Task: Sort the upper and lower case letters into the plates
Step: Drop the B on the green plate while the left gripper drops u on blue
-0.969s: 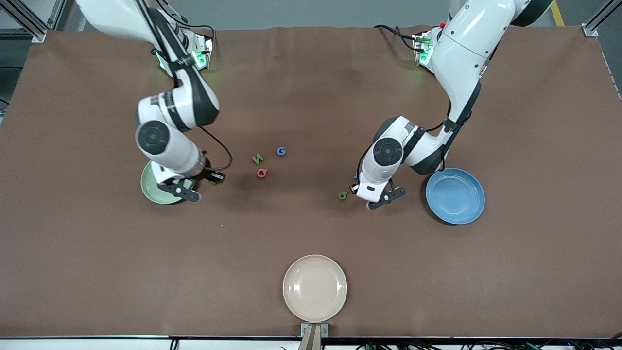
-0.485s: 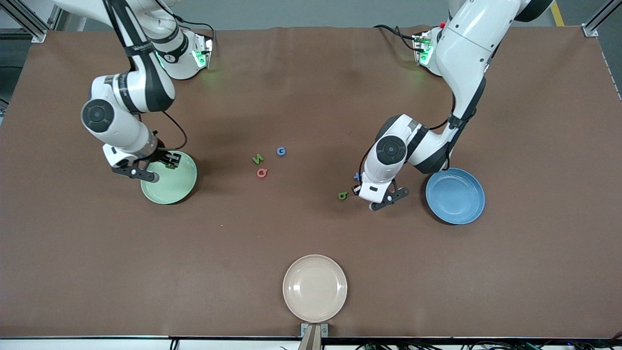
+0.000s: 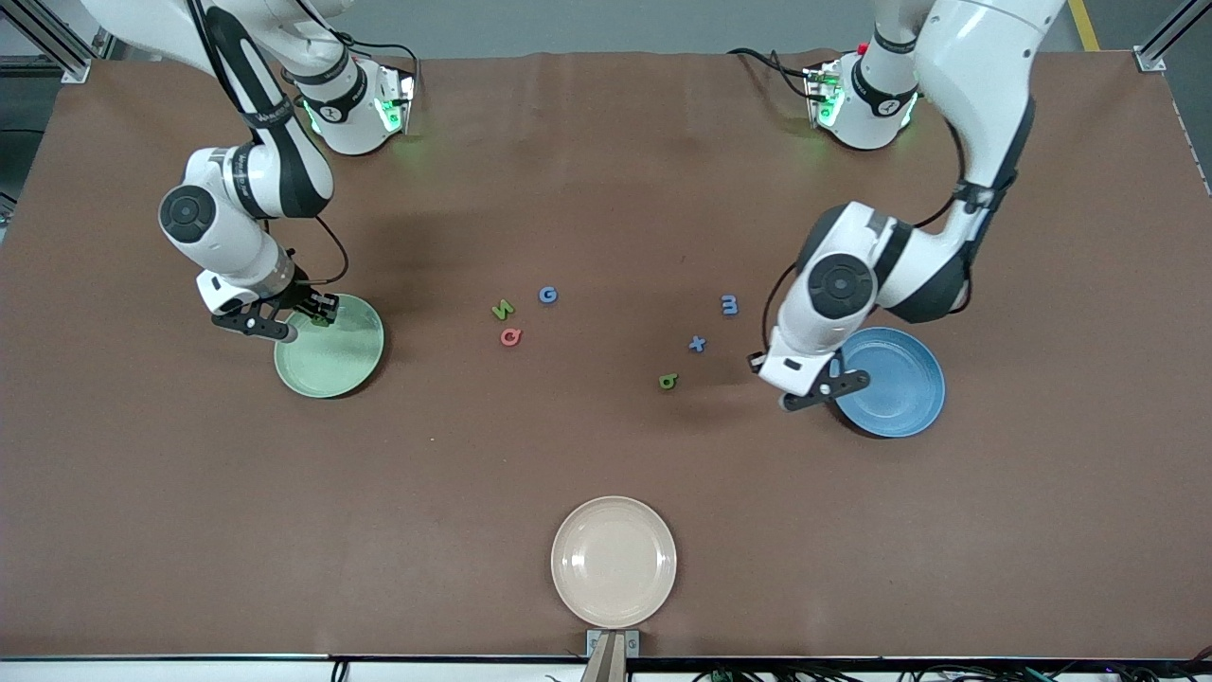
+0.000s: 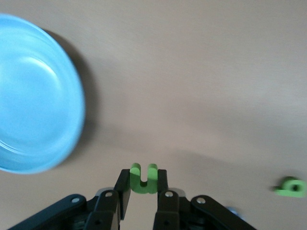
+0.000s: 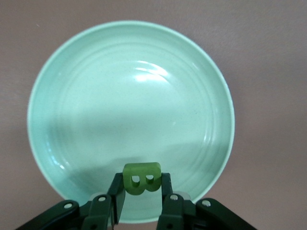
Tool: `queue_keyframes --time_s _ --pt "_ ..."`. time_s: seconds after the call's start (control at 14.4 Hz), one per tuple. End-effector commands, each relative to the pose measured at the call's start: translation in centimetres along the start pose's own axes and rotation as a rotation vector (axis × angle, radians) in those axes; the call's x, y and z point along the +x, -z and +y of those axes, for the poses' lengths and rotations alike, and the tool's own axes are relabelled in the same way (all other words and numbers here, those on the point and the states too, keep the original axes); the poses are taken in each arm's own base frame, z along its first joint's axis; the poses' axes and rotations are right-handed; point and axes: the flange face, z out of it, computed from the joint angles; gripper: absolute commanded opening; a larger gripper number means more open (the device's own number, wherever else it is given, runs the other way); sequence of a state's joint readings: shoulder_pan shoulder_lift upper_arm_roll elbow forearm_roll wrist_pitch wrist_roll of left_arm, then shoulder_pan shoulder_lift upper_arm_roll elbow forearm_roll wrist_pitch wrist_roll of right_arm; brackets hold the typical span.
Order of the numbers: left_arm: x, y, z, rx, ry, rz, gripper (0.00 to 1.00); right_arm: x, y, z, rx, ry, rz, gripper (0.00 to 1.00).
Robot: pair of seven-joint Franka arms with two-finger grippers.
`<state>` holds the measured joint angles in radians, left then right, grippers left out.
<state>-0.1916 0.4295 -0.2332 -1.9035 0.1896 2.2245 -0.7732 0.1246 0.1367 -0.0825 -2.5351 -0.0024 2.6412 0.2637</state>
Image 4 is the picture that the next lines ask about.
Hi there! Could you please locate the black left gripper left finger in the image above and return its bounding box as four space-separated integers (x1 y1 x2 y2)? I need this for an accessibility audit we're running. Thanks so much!
7 169 132 230

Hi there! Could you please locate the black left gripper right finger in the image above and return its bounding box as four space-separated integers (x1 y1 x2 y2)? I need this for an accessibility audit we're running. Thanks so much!
153 169 257 230

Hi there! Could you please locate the green letter u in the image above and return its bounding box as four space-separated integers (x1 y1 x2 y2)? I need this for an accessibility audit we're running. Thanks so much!
129 162 159 195

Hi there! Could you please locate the blue letter x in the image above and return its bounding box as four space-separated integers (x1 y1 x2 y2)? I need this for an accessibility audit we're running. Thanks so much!
225 205 244 222

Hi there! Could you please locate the green letter b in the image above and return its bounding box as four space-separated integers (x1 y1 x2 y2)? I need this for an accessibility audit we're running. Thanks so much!
272 176 307 198

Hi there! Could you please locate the blue plate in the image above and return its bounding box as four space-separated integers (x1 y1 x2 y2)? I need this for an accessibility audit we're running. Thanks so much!
0 13 86 175

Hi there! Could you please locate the brown table cover mat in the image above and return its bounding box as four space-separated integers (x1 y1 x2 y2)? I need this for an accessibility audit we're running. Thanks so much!
0 0 307 230

